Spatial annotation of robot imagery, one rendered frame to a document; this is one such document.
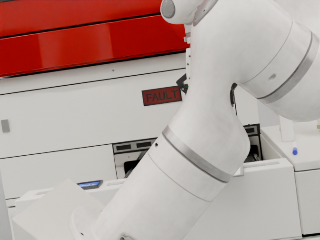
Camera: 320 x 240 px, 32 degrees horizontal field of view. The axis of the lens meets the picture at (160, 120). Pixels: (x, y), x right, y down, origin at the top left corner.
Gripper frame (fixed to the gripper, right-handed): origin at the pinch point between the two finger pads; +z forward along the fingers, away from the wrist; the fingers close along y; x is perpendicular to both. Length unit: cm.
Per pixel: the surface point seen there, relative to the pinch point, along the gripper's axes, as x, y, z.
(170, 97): 24.8, -19.6, -2.1
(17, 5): 9, -57, -35
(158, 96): 23.7, -23.2, -2.8
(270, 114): 180, -18, 23
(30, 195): -39, -30, 11
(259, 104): 179, -23, 16
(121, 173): 18.6, -36.9, 18.8
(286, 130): -0.6, 17.3, 7.8
